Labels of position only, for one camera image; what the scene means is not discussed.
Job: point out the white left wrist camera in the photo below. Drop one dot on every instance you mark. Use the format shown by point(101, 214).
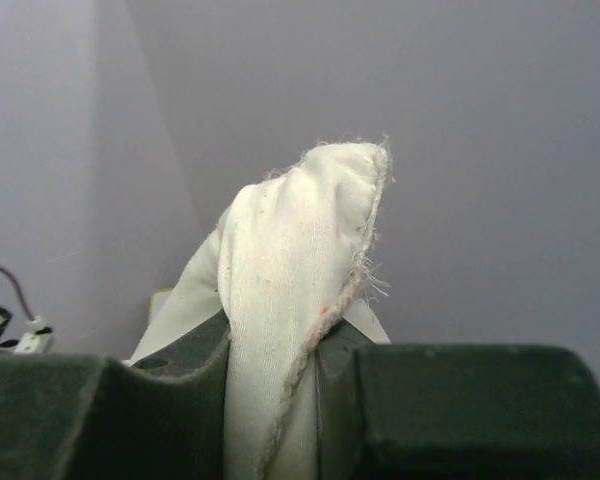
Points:
point(38, 338)

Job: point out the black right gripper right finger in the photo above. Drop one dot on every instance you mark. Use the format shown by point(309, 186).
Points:
point(454, 411)

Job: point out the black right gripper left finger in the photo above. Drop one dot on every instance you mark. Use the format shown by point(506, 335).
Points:
point(94, 417)

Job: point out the white pillow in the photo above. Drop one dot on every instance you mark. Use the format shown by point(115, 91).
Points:
point(286, 262)

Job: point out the small whiteboard wooden frame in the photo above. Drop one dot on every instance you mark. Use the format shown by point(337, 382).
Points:
point(156, 301)

